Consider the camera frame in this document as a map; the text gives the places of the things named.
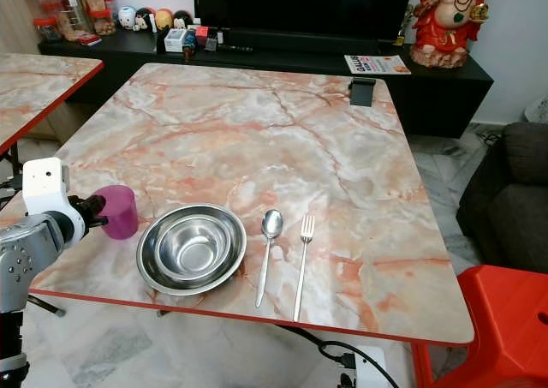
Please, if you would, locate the white blue toy figurine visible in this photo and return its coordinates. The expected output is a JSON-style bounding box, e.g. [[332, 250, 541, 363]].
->
[[117, 7, 138, 31]]

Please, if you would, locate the purple plastic cup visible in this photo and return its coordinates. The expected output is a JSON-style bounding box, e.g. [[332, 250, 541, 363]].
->
[[93, 185, 140, 241]]

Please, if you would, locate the dark upholstered sofa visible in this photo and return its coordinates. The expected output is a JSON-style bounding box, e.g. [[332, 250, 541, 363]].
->
[[456, 122, 548, 274]]

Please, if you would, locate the black metal table leg frame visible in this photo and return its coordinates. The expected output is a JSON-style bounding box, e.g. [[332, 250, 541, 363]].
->
[[0, 144, 25, 185], [26, 295, 66, 318]]

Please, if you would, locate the printed flyer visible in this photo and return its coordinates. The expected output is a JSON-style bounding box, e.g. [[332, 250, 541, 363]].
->
[[343, 54, 413, 76]]

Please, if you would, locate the red plastic stool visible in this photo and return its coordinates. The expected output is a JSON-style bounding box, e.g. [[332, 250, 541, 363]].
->
[[411, 265, 548, 388]]

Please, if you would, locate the yellow toy figurine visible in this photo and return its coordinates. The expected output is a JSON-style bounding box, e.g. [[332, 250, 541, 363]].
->
[[154, 9, 175, 32]]

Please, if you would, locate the stainless steel spoon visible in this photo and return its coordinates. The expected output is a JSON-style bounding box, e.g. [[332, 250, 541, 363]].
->
[[254, 208, 285, 310]]

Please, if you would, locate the black white toy figurine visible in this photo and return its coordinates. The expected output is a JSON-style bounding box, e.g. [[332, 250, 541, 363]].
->
[[134, 9, 156, 33]]

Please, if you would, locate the large snack jar red lid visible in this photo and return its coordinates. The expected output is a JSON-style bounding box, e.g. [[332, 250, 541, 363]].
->
[[49, 0, 87, 41]]

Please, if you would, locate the wooden drawer cabinet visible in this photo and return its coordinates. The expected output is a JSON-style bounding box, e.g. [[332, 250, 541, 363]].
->
[[0, 0, 44, 57]]

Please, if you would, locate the black remote control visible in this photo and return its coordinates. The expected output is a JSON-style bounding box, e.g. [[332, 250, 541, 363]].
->
[[213, 43, 254, 54]]

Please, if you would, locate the small jar red lid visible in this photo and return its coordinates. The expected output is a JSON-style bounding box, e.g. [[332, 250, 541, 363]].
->
[[92, 9, 117, 37], [34, 16, 61, 44]]

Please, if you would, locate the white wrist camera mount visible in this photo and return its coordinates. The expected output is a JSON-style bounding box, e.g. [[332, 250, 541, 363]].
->
[[351, 346, 400, 388], [21, 157, 87, 243]]

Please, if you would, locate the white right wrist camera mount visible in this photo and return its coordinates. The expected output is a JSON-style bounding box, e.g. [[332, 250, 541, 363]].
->
[[351, 346, 400, 388]]

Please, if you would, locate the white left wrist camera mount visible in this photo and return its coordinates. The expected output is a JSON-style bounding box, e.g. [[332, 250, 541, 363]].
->
[[21, 157, 87, 243]]

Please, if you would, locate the stainless steel fork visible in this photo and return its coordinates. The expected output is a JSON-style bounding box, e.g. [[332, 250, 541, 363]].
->
[[292, 214, 317, 324]]

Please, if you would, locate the black clip stand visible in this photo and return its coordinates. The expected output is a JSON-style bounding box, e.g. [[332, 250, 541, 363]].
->
[[348, 77, 378, 108]]

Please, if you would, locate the black TV console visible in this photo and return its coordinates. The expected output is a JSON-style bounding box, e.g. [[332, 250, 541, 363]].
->
[[39, 30, 496, 139]]

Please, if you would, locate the stainless steel bowl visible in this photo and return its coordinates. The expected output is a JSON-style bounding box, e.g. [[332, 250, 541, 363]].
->
[[135, 203, 248, 297]]

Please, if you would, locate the red laughing Buddha statue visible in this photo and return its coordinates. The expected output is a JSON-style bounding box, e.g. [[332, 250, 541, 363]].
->
[[408, 0, 498, 70]]

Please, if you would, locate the slim jar red lid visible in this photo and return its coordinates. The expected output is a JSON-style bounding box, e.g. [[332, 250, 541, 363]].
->
[[23, 0, 45, 21]]

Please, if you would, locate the black television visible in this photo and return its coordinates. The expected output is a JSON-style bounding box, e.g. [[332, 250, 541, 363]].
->
[[194, 0, 419, 45]]

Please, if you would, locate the small white box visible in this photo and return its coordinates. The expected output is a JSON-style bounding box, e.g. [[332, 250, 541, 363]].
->
[[164, 28, 188, 54]]

